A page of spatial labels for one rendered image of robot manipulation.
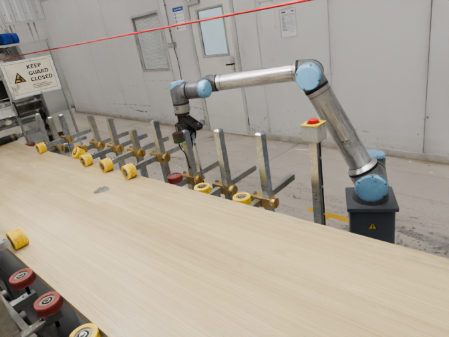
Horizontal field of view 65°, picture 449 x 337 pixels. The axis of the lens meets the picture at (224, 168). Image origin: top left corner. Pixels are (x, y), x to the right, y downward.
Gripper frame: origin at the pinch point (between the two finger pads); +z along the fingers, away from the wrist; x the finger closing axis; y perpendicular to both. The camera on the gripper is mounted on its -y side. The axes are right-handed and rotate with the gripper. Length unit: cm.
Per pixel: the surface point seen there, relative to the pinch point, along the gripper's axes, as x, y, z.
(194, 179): 10.3, -7.9, 14.7
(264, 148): 8, -57, -9
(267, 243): 44, -81, 11
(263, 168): 10, -56, 1
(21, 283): 105, -18, 11
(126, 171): 32.2, 21.3, 5.2
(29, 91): -2, 221, -31
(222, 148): 8.9, -32.2, -6.0
